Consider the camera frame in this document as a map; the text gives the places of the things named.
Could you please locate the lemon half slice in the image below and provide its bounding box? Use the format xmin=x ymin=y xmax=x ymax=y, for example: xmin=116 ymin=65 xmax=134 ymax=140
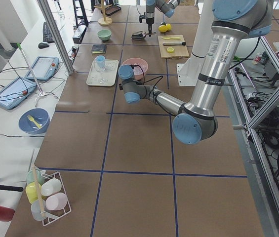
xmin=166 ymin=47 xmax=175 ymax=53

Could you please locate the whole yellow lemon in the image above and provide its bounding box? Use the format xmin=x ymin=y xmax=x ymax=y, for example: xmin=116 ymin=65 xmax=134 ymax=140
xmin=158 ymin=25 xmax=168 ymax=33

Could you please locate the green ceramic bowl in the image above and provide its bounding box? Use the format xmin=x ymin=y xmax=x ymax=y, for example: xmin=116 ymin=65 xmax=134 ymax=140
xmin=97 ymin=29 xmax=112 ymax=41

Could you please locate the blue bowl with fork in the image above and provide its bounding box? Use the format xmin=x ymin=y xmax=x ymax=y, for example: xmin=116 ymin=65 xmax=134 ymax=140
xmin=18 ymin=108 xmax=50 ymax=135

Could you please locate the black keyboard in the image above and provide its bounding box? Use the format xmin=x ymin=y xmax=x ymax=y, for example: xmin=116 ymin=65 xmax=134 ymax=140
xmin=42 ymin=22 xmax=54 ymax=43

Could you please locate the blue teach pendant tablet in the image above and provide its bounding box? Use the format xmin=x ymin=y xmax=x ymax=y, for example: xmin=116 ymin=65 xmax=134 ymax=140
xmin=0 ymin=77 xmax=37 ymax=110

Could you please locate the white wire cup rack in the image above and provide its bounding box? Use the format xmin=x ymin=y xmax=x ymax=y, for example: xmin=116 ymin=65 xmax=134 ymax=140
xmin=25 ymin=166 xmax=72 ymax=226

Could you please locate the steel cylinder rod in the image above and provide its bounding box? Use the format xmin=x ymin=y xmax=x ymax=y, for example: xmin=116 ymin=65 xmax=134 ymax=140
xmin=162 ymin=41 xmax=186 ymax=46

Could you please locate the clear wine glass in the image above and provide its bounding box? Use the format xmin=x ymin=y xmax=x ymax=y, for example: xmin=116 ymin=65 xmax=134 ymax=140
xmin=96 ymin=65 xmax=107 ymax=84

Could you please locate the cream bear serving tray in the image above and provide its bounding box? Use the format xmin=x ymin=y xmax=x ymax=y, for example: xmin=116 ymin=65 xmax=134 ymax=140
xmin=86 ymin=59 xmax=119 ymax=87

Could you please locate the black computer mouse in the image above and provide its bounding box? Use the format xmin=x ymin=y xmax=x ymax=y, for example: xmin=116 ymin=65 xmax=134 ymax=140
xmin=38 ymin=42 xmax=49 ymax=49

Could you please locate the wooden cutting board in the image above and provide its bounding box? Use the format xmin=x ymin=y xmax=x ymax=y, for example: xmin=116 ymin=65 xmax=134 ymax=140
xmin=158 ymin=35 xmax=190 ymax=59

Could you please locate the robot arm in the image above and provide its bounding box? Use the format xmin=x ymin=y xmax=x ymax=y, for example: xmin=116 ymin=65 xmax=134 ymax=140
xmin=141 ymin=0 xmax=180 ymax=33
xmin=118 ymin=0 xmax=273 ymax=144

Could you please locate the wooden mug tree stand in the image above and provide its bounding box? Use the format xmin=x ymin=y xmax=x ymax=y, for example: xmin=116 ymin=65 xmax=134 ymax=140
xmin=94 ymin=0 xmax=113 ymax=26

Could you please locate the yellow plastic knife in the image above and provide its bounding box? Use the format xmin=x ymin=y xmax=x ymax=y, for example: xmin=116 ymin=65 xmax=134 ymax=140
xmin=161 ymin=37 xmax=181 ymax=40

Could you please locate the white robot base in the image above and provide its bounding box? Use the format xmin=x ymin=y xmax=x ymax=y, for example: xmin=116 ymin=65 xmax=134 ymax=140
xmin=177 ymin=0 xmax=214 ymax=86

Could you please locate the light blue plastic cup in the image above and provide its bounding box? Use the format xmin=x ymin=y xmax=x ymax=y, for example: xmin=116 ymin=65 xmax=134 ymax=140
xmin=94 ymin=55 xmax=106 ymax=72

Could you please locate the pile of clear ice cubes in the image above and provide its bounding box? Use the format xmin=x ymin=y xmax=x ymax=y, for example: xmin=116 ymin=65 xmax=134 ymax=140
xmin=133 ymin=64 xmax=147 ymax=76

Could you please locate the aluminium frame post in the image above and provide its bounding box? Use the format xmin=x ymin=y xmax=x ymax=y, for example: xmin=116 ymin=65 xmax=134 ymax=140
xmin=37 ymin=0 xmax=75 ymax=75

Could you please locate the steel ice scoop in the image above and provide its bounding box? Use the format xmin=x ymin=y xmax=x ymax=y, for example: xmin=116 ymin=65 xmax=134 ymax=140
xmin=131 ymin=31 xmax=146 ymax=40

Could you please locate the grey folded cloth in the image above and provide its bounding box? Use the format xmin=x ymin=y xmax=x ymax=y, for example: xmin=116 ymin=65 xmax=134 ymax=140
xmin=91 ymin=44 xmax=107 ymax=54

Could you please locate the pink bowl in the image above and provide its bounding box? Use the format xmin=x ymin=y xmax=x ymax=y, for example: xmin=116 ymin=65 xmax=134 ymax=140
xmin=122 ymin=58 xmax=148 ymax=79

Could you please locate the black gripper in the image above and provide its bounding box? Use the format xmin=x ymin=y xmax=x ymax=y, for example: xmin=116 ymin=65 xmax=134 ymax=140
xmin=147 ymin=18 xmax=153 ymax=37

